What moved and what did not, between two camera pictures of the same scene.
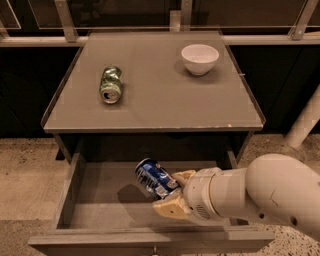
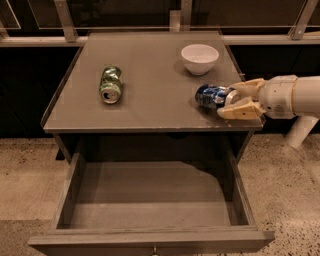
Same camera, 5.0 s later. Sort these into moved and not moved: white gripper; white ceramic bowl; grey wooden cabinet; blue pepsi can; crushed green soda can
Moved: white gripper; blue pepsi can
Not moved: white ceramic bowl; crushed green soda can; grey wooden cabinet
